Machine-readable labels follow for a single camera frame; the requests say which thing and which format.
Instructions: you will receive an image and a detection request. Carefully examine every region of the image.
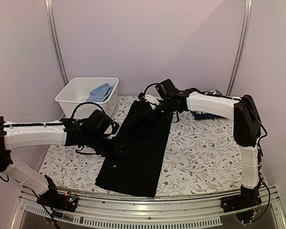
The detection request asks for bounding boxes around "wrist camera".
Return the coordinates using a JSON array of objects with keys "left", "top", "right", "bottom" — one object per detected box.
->
[
  {"left": 138, "top": 93, "right": 160, "bottom": 110},
  {"left": 110, "top": 121, "right": 120, "bottom": 135}
]

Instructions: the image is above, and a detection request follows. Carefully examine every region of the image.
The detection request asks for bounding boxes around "light blue shirt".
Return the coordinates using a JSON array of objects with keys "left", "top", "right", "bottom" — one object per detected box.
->
[{"left": 86, "top": 83, "right": 113, "bottom": 103}]

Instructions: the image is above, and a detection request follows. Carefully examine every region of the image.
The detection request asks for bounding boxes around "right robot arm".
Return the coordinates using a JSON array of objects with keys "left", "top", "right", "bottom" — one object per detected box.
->
[{"left": 138, "top": 79, "right": 266, "bottom": 208}]

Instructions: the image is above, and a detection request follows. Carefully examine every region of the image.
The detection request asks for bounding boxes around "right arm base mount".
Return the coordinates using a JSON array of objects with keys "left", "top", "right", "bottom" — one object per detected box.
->
[{"left": 220, "top": 191, "right": 262, "bottom": 213}]

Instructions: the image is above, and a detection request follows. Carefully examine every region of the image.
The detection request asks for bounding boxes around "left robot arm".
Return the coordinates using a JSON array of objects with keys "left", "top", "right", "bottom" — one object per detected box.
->
[{"left": 0, "top": 106, "right": 120, "bottom": 207}]

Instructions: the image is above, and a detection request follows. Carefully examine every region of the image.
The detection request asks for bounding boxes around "floral patterned tablecloth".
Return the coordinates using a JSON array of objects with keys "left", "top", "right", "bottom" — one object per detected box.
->
[{"left": 37, "top": 95, "right": 262, "bottom": 197}]

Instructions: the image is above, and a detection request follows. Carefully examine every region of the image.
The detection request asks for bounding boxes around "aluminium front rail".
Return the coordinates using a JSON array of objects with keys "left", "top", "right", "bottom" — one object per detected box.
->
[{"left": 10, "top": 185, "right": 286, "bottom": 229}]

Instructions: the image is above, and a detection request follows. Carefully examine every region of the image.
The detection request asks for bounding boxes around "left aluminium frame post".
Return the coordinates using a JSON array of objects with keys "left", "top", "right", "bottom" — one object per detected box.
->
[{"left": 44, "top": 0, "right": 69, "bottom": 86}]

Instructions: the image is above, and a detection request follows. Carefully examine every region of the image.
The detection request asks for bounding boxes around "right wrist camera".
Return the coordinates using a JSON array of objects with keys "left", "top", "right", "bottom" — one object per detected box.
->
[{"left": 138, "top": 93, "right": 160, "bottom": 110}]

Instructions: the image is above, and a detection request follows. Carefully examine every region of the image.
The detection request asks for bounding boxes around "right aluminium frame post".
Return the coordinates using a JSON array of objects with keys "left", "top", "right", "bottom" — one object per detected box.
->
[{"left": 230, "top": 0, "right": 253, "bottom": 85}]

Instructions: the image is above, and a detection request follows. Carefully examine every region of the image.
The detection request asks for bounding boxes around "dark blue folded shirt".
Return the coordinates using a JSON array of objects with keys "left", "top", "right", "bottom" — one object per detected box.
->
[{"left": 192, "top": 111, "right": 218, "bottom": 120}]

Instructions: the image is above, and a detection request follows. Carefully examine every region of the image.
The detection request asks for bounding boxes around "black long sleeve shirt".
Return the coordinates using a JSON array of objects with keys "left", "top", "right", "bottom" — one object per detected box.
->
[{"left": 95, "top": 101, "right": 173, "bottom": 198}]

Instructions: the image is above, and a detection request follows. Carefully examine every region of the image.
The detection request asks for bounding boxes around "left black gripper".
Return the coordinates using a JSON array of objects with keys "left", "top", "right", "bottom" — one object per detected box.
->
[{"left": 85, "top": 132, "right": 128, "bottom": 157}]

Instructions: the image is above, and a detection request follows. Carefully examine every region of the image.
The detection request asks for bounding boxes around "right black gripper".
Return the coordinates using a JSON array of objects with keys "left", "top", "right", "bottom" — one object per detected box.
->
[{"left": 144, "top": 99, "right": 174, "bottom": 125}]

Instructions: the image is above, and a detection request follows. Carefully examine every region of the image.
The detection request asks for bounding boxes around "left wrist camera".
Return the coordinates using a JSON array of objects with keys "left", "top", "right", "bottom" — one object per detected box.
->
[{"left": 110, "top": 121, "right": 120, "bottom": 135}]

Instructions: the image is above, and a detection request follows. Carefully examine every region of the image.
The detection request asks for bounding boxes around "black white checkered shirt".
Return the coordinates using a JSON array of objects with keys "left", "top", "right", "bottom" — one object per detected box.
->
[{"left": 204, "top": 90, "right": 223, "bottom": 96}]

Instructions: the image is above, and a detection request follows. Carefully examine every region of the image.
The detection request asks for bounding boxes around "aluminium frame post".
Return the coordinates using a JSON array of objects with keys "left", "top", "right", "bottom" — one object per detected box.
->
[
  {"left": 230, "top": 0, "right": 253, "bottom": 85},
  {"left": 44, "top": 0, "right": 69, "bottom": 86}
]

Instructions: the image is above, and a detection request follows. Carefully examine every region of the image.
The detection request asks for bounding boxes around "white plastic bin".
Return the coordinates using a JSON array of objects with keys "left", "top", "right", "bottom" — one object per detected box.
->
[{"left": 55, "top": 77, "right": 119, "bottom": 118}]

